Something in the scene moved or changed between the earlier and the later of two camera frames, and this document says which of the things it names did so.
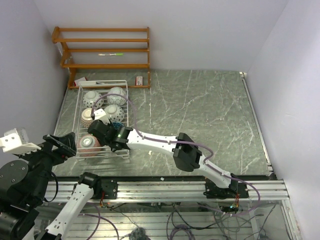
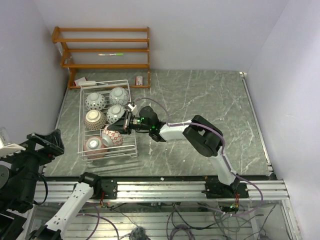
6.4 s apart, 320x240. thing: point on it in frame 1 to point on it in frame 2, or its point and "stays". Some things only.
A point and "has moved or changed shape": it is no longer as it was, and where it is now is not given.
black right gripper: (103, 143) to (123, 125)
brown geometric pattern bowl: (86, 118) has moved or changed shape
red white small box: (139, 81) stays
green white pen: (113, 54) stays
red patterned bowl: (88, 146) has moved or changed shape
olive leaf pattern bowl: (90, 97) has moved or changed shape
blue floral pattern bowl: (115, 113) has moved or changed shape
